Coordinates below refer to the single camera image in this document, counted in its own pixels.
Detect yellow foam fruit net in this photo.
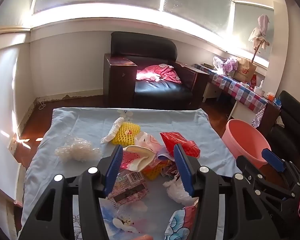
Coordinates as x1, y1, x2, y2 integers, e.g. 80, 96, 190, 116
112, 122, 141, 145
142, 159, 168, 181

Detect narrow frosted window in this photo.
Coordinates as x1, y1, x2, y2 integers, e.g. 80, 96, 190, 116
234, 2, 275, 60

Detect white tissue container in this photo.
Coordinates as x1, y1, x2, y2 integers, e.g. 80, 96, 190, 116
254, 80, 265, 97

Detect pink strawberry print wrapper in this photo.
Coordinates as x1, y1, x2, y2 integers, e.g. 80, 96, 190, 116
120, 145, 156, 172

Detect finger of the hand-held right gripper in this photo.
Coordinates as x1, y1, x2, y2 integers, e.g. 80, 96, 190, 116
236, 155, 297, 200
261, 149, 300, 188

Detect beige hanging garment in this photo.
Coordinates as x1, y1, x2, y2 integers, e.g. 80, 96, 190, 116
248, 27, 270, 50

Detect pale pink hanging garment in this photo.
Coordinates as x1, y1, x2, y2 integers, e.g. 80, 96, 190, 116
257, 15, 271, 37

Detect pink plastic basin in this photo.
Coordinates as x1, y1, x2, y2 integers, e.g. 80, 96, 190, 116
221, 119, 272, 169

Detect pink spotted garment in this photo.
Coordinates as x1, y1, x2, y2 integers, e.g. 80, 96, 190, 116
136, 64, 182, 84

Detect red white wrapper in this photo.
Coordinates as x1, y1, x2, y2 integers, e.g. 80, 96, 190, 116
161, 161, 182, 180

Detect purple printed wrapper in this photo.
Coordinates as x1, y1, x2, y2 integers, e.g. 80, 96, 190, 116
157, 147, 177, 163

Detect black leather wooden armchair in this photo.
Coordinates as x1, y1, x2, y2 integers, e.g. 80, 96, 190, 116
104, 32, 209, 110

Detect wooden coat stand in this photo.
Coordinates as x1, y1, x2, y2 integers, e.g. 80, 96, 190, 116
251, 40, 262, 63

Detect brown paper bag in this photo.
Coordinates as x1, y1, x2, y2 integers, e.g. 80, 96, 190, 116
233, 57, 257, 83

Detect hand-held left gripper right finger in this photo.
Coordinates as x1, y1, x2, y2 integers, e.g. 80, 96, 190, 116
173, 143, 280, 240

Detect clear plastic wrap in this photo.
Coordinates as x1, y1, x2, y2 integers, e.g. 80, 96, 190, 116
55, 135, 102, 163

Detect purple patterned cloth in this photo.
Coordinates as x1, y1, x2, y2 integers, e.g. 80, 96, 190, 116
251, 105, 267, 128

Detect pink checkered cloth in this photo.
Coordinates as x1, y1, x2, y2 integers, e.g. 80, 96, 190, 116
222, 57, 238, 73

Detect checkered heart tablecloth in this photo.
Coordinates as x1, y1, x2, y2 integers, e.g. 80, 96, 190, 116
192, 64, 269, 115

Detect translucent white plastic bag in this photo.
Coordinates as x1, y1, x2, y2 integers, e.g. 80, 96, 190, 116
135, 131, 163, 155

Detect white foam fruit net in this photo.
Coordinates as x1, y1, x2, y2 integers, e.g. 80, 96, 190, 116
101, 117, 125, 144

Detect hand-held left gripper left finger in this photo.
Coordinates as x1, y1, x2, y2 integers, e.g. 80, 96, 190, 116
19, 144, 124, 240

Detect red plastic bag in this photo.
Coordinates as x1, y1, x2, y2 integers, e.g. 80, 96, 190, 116
160, 132, 201, 158

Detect clear snack packet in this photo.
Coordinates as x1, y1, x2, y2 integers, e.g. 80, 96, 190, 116
107, 169, 149, 209

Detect light blue blanket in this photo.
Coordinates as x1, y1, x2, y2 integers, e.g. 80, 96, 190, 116
21, 107, 243, 240

